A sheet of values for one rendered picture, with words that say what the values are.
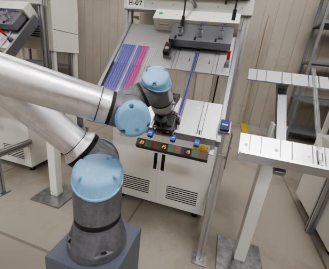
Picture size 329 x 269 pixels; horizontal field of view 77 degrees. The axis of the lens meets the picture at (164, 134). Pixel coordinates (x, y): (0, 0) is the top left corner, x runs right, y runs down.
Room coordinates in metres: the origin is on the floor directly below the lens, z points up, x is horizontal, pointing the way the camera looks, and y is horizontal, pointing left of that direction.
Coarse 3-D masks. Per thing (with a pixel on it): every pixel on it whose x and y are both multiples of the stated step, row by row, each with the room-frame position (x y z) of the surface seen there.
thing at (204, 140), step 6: (90, 120) 1.05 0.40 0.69; (150, 126) 0.93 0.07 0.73; (156, 132) 0.95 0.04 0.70; (174, 132) 0.90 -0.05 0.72; (180, 132) 0.89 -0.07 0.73; (186, 132) 0.89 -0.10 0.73; (180, 138) 0.93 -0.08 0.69; (186, 138) 0.91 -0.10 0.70; (192, 138) 0.90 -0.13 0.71; (198, 138) 0.88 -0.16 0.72; (204, 138) 0.86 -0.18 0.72; (210, 138) 0.86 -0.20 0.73; (204, 144) 0.91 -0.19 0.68; (210, 144) 0.89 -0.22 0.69
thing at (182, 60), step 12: (132, 24) 1.50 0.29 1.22; (132, 36) 1.41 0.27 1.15; (144, 36) 1.40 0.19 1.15; (156, 36) 1.39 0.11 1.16; (168, 36) 1.37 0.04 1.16; (120, 48) 1.35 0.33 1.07; (156, 48) 1.32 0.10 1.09; (180, 48) 1.30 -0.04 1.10; (192, 48) 1.28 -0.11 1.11; (156, 60) 1.25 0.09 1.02; (168, 60) 1.24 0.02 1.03; (180, 60) 1.23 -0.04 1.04; (192, 60) 1.22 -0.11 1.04; (204, 60) 1.21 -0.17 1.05; (216, 60) 1.20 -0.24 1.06; (204, 72) 1.15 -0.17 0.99; (216, 72) 1.14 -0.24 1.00; (228, 72) 1.13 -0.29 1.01
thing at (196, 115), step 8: (176, 104) 1.03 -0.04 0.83; (184, 104) 1.02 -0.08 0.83; (192, 104) 1.02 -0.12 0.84; (200, 104) 1.01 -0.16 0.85; (208, 104) 1.01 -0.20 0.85; (216, 104) 1.00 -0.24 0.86; (152, 112) 1.01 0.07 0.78; (176, 112) 0.99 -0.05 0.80; (184, 112) 0.99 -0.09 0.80; (192, 112) 0.99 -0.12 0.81; (200, 112) 0.98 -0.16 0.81; (208, 112) 0.98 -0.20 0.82; (216, 112) 0.97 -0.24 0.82; (152, 120) 0.97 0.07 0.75; (184, 120) 0.96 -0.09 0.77; (192, 120) 0.95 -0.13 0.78; (200, 120) 0.95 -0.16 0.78; (208, 120) 0.95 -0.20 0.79; (216, 120) 0.94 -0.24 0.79; (184, 128) 0.93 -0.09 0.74; (192, 128) 0.92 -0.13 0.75; (200, 128) 0.92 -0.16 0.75; (208, 128) 0.92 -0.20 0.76; (216, 128) 0.91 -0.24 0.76; (208, 136) 0.89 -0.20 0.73; (216, 136) 0.89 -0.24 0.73
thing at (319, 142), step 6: (312, 72) 1.01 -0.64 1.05; (312, 78) 0.98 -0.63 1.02; (312, 84) 0.96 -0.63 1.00; (318, 102) 0.88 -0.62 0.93; (318, 108) 0.85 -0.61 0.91; (318, 114) 0.83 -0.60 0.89; (318, 120) 0.81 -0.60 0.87; (318, 126) 0.79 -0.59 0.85; (318, 132) 0.77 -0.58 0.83; (318, 138) 0.75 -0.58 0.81; (318, 144) 0.73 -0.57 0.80
